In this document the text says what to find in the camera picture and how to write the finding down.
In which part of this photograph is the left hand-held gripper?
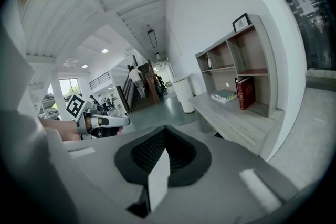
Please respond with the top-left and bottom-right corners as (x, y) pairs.
(65, 94), (131, 140)

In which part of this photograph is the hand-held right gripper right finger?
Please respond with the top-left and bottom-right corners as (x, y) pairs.
(151, 125), (299, 224)

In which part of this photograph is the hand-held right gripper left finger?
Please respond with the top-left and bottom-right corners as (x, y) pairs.
(62, 125), (166, 224)

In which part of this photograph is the person's left forearm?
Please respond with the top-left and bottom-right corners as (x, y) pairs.
(38, 115), (81, 142)

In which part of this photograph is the grey wooden desk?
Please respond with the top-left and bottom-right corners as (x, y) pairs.
(187, 91), (286, 163)

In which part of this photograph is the person's left hand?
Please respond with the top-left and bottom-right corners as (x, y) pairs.
(91, 127), (123, 137)

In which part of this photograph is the balcony railing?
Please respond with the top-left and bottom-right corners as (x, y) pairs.
(89, 72), (111, 90)

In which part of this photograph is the dark wooden staircase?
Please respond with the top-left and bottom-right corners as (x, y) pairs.
(115, 55), (161, 115)

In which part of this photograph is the large window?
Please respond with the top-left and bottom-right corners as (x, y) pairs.
(59, 78), (81, 103)

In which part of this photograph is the white book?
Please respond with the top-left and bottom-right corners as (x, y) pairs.
(211, 94), (232, 104)

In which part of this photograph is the teal book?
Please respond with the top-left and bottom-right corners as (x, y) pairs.
(214, 89), (236, 100)

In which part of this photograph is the red hardcover book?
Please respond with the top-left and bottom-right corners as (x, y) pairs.
(236, 76), (256, 110)

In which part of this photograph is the black pendant ceiling lamp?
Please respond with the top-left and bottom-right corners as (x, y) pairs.
(146, 29), (159, 49)

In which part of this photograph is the person's light shirt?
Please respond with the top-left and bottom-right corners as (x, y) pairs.
(0, 0), (79, 224)

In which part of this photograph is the grey wooden hutch shelf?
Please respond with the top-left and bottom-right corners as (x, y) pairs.
(195, 14), (278, 118)

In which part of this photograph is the black framed glass door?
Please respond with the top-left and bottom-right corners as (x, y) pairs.
(271, 0), (332, 72)

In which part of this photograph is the white paper notice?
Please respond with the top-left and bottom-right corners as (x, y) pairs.
(295, 0), (314, 15)

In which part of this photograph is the black picture frame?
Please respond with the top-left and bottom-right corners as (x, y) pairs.
(232, 12), (250, 33)

